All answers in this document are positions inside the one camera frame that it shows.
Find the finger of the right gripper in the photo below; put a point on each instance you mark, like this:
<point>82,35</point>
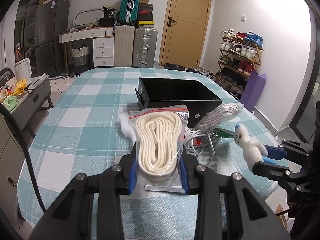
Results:
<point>275,152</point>
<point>270,171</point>

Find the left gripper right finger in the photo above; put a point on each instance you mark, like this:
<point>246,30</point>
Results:
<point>241,199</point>

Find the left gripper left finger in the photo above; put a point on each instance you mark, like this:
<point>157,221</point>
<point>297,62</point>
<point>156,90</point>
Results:
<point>110,185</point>

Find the white blue plush toy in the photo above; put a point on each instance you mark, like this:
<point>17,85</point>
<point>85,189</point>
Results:
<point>253,151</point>

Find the white foam sheet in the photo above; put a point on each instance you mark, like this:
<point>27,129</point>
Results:
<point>125,127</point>

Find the bag of white rope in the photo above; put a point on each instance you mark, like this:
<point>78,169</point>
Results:
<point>159,146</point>

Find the black storage box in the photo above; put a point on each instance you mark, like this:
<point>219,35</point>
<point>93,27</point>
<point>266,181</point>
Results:
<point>164,92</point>

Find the teal checkered tablecloth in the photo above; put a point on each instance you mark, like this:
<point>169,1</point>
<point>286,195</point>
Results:
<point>95,123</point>

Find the purple bag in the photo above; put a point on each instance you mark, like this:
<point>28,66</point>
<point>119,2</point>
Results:
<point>253,90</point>

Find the wooden shoe rack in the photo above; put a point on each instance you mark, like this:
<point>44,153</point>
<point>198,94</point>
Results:
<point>240,55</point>

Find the grey coffee table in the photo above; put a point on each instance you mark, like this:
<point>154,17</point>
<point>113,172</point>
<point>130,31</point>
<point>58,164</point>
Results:
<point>38,99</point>

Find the woven laundry basket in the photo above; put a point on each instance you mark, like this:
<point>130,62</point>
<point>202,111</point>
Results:
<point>80,58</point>

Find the green toy on table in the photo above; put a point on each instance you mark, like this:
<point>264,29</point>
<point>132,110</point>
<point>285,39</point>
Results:
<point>10,102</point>

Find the beige suitcase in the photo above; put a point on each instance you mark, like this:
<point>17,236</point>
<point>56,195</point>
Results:
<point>123,45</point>

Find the white drawer desk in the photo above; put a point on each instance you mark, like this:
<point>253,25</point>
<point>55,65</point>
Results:
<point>100,44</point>

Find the silver suitcase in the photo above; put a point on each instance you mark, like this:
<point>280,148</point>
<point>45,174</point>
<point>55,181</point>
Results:
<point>144,47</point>

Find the wooden door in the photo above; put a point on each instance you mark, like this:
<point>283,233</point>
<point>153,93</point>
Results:
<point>184,32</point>

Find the stack of shoe boxes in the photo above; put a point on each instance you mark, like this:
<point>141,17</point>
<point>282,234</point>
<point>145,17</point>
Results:
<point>145,14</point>

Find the teal suitcase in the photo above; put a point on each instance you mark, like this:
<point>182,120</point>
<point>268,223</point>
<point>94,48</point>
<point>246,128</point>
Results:
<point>128,11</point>

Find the dark grey refrigerator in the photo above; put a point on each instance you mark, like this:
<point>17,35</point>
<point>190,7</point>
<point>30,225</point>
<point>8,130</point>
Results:
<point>51,21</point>

